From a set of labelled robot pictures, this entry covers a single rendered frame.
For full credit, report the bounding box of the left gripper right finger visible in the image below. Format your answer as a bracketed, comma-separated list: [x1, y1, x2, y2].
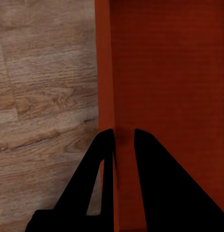
[134, 129, 224, 232]

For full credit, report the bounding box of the storage box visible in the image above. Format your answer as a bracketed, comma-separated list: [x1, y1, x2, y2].
[94, 0, 224, 232]

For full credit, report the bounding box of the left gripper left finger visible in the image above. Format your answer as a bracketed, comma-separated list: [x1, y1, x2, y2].
[41, 129, 114, 232]

